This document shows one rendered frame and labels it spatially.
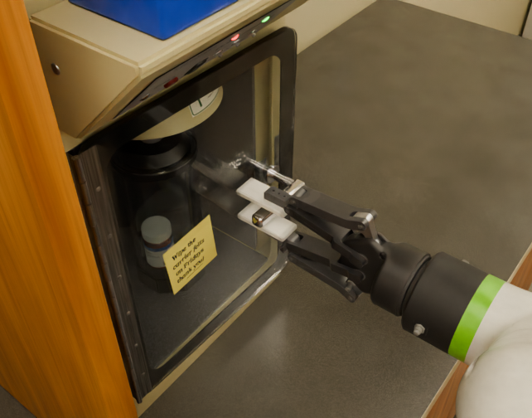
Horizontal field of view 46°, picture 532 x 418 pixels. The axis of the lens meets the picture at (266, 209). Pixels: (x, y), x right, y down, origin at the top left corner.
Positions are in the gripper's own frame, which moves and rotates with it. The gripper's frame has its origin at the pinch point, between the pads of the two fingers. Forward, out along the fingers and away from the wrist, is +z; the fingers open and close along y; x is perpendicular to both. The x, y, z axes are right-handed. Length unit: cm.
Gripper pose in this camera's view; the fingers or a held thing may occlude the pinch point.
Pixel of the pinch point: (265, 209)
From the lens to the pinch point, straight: 75.1
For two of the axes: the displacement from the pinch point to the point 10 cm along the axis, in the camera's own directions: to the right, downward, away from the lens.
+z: -8.0, -4.1, 4.4
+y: 0.0, -7.3, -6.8
